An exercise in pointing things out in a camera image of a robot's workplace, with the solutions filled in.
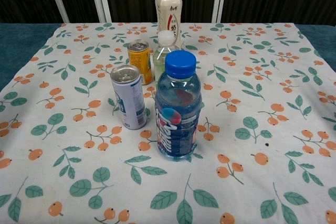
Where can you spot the blue plastic drink bottle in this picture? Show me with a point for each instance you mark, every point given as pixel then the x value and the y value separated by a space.
pixel 176 119

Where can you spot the beige milk tea bottle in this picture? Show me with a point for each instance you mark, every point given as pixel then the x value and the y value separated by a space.
pixel 168 9

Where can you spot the small clear glass jar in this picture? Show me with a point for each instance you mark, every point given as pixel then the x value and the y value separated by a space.
pixel 161 61

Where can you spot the orange yellow drink can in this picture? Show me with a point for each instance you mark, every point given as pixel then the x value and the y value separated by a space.
pixel 141 64

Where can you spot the floral fruit print tablecloth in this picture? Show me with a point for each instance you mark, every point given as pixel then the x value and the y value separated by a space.
pixel 236 129

